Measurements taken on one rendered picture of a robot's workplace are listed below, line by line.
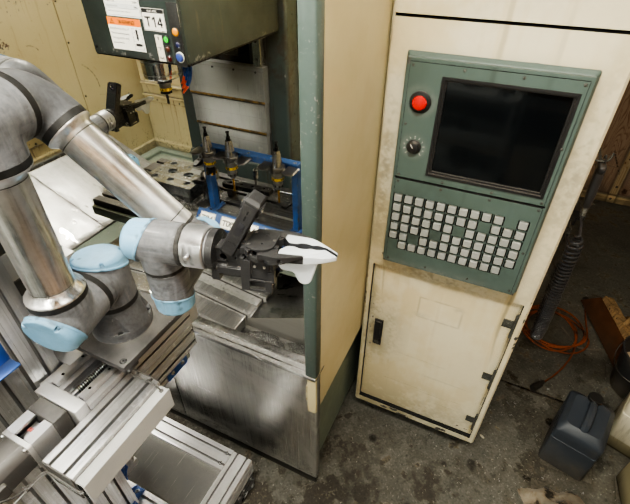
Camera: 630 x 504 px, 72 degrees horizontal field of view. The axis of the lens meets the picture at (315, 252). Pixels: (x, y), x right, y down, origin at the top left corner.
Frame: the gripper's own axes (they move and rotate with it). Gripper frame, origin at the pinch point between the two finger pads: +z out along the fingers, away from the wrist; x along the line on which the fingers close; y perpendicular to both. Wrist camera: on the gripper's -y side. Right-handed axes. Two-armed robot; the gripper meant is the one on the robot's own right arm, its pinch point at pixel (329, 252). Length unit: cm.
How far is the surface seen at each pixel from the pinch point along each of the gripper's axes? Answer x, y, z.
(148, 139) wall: -230, 59, -172
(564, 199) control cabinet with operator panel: -63, 11, 56
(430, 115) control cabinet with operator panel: -67, -8, 17
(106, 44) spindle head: -101, -18, -103
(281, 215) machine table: -117, 53, -40
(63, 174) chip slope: -149, 58, -180
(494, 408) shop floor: -109, 144, 74
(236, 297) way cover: -82, 76, -50
